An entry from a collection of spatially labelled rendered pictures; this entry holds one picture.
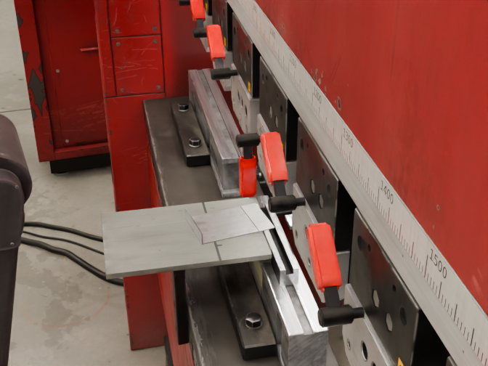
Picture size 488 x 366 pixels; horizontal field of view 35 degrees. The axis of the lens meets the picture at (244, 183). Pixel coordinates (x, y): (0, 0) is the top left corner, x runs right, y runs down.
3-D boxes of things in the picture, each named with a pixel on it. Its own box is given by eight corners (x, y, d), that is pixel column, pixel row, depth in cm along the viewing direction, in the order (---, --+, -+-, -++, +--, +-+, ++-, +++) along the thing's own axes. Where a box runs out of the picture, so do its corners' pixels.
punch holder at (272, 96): (256, 162, 113) (257, 55, 104) (312, 156, 114) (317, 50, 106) (281, 216, 100) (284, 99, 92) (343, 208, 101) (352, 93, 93)
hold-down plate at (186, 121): (171, 112, 199) (170, 102, 198) (191, 110, 200) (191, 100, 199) (186, 167, 174) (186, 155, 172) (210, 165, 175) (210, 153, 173)
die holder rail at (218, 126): (189, 103, 204) (187, 70, 200) (211, 101, 205) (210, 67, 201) (222, 198, 162) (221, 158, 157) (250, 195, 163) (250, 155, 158)
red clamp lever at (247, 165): (236, 194, 109) (235, 132, 104) (263, 191, 110) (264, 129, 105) (238, 200, 108) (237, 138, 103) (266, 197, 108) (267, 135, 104)
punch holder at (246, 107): (231, 107, 130) (229, 11, 121) (280, 102, 131) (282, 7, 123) (249, 147, 117) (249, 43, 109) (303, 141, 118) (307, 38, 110)
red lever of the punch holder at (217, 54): (203, 22, 123) (212, 77, 120) (229, 21, 124) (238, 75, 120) (202, 28, 125) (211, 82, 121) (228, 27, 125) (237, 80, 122)
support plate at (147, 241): (101, 218, 134) (100, 213, 134) (248, 202, 139) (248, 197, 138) (106, 279, 119) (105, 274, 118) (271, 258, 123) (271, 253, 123)
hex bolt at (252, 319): (243, 319, 123) (243, 311, 123) (260, 317, 124) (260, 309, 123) (247, 330, 121) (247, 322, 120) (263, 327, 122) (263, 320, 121)
